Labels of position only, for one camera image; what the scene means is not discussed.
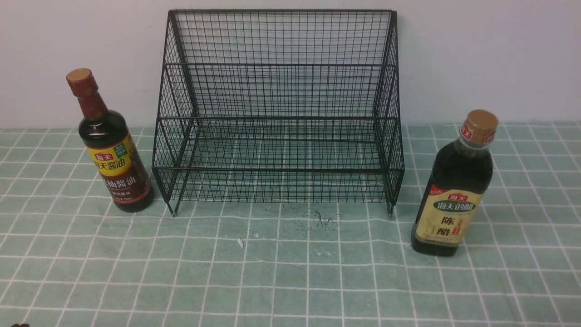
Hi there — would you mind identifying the vinegar bottle gold cap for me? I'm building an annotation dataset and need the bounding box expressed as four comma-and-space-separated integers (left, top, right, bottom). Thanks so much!
411, 109, 498, 257

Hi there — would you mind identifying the soy sauce bottle red cap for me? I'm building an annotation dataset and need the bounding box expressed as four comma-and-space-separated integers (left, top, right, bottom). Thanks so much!
66, 68, 154, 213

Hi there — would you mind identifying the green checkered tablecloth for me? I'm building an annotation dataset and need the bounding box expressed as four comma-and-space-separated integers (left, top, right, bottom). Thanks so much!
0, 122, 581, 327

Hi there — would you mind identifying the black wire mesh shelf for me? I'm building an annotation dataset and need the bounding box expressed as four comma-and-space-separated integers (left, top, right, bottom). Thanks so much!
152, 9, 405, 214

